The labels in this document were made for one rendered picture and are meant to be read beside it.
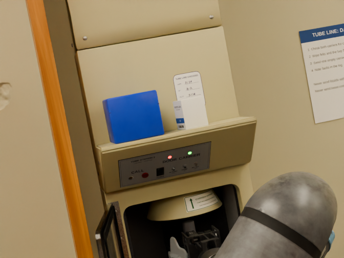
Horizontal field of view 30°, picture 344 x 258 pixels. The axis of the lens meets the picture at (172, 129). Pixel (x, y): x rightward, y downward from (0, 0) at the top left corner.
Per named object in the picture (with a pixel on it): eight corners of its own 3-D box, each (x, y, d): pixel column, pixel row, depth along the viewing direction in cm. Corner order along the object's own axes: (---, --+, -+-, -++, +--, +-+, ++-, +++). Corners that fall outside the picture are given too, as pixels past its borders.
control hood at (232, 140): (103, 192, 134) (93, 145, 134) (248, 161, 141) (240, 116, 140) (108, 199, 123) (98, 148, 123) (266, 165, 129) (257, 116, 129)
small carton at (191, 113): (177, 129, 134) (172, 101, 133) (199, 125, 135) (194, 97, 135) (186, 129, 129) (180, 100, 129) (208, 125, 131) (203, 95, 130)
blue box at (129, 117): (109, 142, 134) (101, 100, 133) (156, 133, 136) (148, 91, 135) (115, 144, 124) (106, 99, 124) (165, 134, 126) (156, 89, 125)
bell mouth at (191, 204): (141, 213, 155) (137, 191, 155) (211, 197, 159) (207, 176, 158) (153, 225, 138) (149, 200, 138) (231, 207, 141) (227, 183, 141)
